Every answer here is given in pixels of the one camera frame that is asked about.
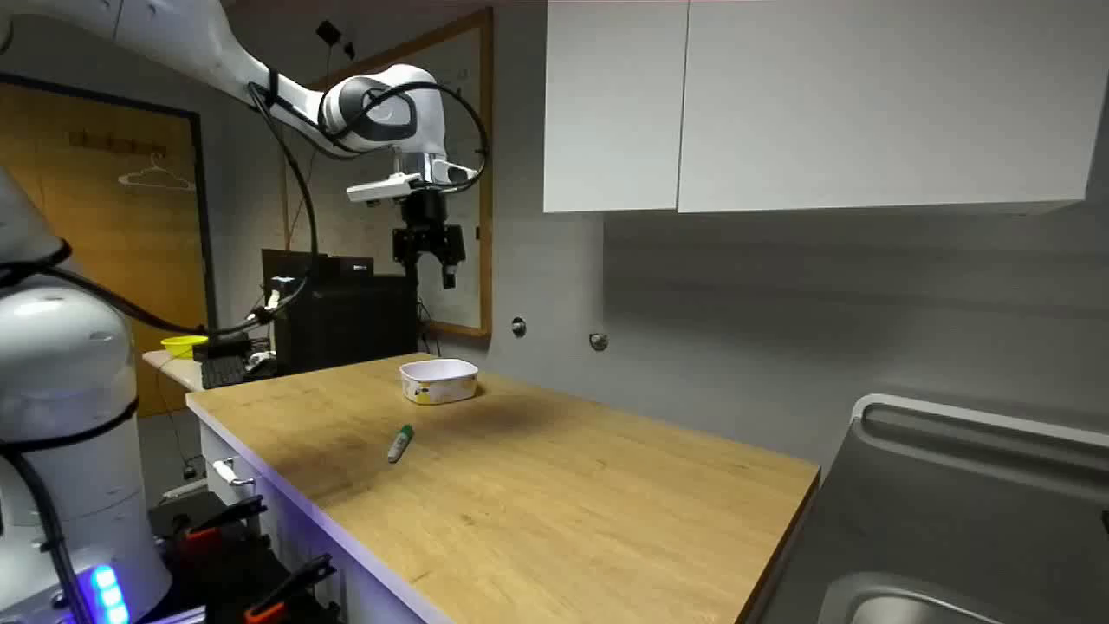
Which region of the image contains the stainless steel sink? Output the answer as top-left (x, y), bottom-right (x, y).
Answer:
top-left (742, 392), bottom-right (1109, 624)

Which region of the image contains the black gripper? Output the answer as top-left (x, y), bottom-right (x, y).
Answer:
top-left (387, 188), bottom-right (467, 292)

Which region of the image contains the yellow small object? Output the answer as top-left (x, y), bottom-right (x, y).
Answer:
top-left (156, 331), bottom-right (211, 360)

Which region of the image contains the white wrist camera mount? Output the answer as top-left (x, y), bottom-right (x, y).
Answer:
top-left (343, 160), bottom-right (486, 209)

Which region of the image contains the wooden door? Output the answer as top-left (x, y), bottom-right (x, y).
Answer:
top-left (0, 76), bottom-right (216, 422)

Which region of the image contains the small black ceiling camera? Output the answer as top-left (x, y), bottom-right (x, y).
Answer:
top-left (310, 17), bottom-right (361, 63)

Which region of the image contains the black box device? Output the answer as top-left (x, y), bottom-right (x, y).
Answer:
top-left (261, 247), bottom-right (424, 375)

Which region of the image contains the wood framed whiteboard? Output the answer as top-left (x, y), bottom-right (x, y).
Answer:
top-left (278, 6), bottom-right (499, 348)

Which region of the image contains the wide white cabinet door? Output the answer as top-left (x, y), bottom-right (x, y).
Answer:
top-left (674, 0), bottom-right (1109, 217)

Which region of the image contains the green marker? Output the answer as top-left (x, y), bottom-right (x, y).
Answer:
top-left (384, 422), bottom-right (420, 467)

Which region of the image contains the narrow white cabinet door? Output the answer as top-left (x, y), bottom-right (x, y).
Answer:
top-left (541, 0), bottom-right (692, 217)

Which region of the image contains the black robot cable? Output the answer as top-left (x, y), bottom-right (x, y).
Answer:
top-left (246, 69), bottom-right (495, 340)

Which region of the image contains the red handled black clamp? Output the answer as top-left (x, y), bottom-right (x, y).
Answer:
top-left (171, 491), bottom-right (271, 558)
top-left (234, 553), bottom-right (340, 624)

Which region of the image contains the white round bowl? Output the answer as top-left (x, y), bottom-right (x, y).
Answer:
top-left (396, 352), bottom-right (482, 408)

